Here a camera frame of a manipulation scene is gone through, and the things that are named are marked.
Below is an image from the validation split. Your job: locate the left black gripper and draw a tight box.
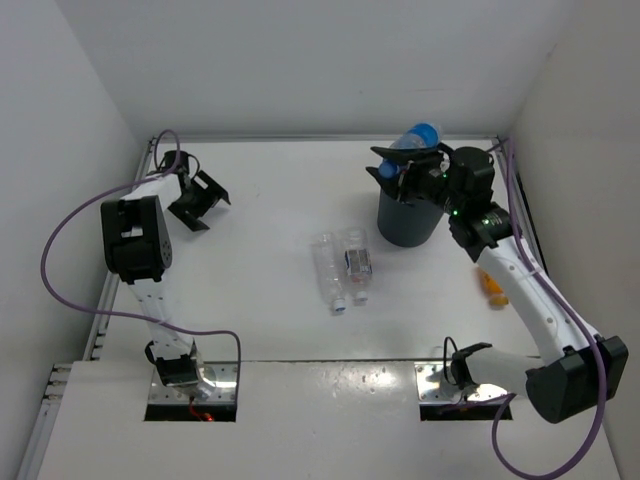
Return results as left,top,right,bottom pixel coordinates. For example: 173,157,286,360
168,171,228,232

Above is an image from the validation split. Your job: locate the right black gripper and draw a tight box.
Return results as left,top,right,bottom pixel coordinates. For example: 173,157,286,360
366,148,462,216

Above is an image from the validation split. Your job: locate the blue plastic bottle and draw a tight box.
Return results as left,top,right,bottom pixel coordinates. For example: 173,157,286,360
378,123,442,179

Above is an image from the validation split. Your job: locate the clear labelled plastic bottle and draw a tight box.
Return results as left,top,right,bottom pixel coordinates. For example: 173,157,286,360
341,228,373,305

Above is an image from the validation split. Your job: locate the clear unlabelled plastic bottle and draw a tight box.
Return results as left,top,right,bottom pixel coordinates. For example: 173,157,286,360
311,232,346,315

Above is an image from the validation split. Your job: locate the orange plastic bottle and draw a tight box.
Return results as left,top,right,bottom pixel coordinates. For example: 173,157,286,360
477,268,509,308

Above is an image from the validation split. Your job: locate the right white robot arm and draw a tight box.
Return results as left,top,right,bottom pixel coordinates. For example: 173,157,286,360
368,144,629,424

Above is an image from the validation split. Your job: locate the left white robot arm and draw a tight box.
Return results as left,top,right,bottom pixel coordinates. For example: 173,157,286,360
100,150,229,401

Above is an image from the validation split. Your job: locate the dark grey plastic bin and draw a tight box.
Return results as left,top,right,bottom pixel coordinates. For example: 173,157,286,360
377,191,443,248

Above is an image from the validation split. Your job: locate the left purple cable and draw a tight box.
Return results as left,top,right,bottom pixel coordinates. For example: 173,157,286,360
40,129,242,396

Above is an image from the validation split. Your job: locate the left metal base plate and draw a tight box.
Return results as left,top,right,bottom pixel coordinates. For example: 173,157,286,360
147,362,238,406

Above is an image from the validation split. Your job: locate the metal base plate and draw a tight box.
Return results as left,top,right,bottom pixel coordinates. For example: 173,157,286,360
414,361,506,406
147,362,238,406

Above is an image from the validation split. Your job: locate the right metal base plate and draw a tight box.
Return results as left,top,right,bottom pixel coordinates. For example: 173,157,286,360
414,361,506,406

